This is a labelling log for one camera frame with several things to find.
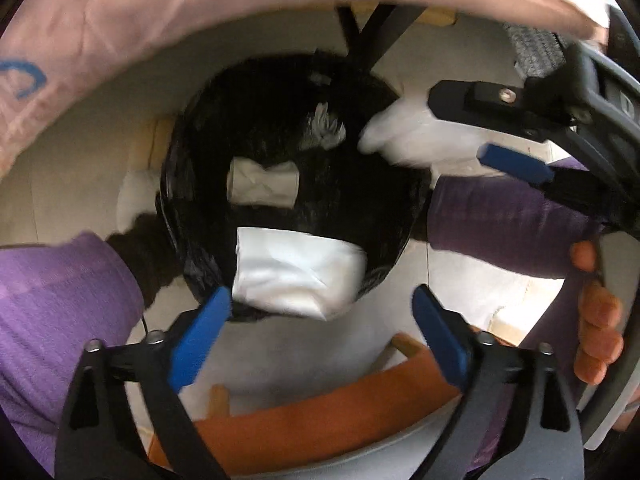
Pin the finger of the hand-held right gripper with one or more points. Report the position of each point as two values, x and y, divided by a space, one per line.
480 97
515 164

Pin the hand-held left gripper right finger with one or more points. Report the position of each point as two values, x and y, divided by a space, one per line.
440 332

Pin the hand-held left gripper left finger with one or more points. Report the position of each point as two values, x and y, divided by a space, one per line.
200 335

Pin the large white tissue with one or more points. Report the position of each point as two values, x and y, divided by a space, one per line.
300 270

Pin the black plastic bag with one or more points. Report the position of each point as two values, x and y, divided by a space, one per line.
350 200

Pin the person's right hand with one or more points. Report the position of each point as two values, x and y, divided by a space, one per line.
600 315

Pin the person's right leg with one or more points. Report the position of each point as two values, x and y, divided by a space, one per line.
500 220

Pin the person's leg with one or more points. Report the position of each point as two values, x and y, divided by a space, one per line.
500 220
55 320

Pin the grey patterned cloth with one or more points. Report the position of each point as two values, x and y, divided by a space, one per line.
537 47

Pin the wooden bar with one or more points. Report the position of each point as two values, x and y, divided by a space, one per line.
437 16

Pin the black metal strut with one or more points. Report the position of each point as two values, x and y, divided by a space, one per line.
372 35

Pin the person's left leg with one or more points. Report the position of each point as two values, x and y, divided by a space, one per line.
55 320

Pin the white cloth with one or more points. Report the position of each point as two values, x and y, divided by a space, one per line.
136 195

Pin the grey-white crumpled tissue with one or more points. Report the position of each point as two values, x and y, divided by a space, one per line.
327 127

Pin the white folded tissue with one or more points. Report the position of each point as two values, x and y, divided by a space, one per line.
260 182

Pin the pink printed blanket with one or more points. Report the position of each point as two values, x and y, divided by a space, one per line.
250 0

